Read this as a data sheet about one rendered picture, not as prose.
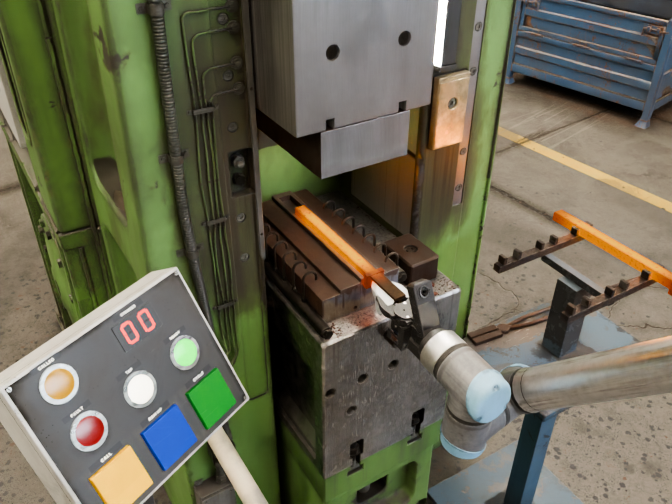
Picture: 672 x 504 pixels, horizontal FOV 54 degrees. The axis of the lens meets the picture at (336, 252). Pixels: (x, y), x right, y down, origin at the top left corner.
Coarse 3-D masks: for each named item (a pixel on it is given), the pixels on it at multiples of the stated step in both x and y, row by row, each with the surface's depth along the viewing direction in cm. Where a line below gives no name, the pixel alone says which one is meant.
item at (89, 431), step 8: (88, 416) 98; (80, 424) 97; (88, 424) 98; (96, 424) 99; (80, 432) 97; (88, 432) 98; (96, 432) 99; (80, 440) 97; (88, 440) 98; (96, 440) 99
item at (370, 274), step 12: (300, 216) 165; (312, 216) 163; (312, 228) 161; (324, 228) 159; (336, 240) 155; (348, 252) 151; (360, 264) 147; (372, 276) 143; (384, 276) 143; (384, 288) 139; (396, 288) 139; (396, 300) 137
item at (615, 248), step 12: (564, 216) 170; (588, 228) 165; (588, 240) 164; (600, 240) 161; (612, 240) 161; (612, 252) 159; (624, 252) 156; (636, 252) 156; (636, 264) 154; (648, 264) 152; (660, 276) 150
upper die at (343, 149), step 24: (264, 120) 139; (384, 120) 126; (408, 120) 129; (288, 144) 132; (312, 144) 123; (336, 144) 122; (360, 144) 125; (384, 144) 128; (312, 168) 126; (336, 168) 125
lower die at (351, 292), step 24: (288, 192) 175; (264, 216) 168; (288, 216) 167; (336, 216) 167; (288, 240) 159; (312, 240) 158; (360, 240) 158; (288, 264) 152; (312, 264) 151; (336, 264) 150; (384, 264) 150; (312, 288) 144; (336, 288) 144; (360, 288) 146; (336, 312) 145
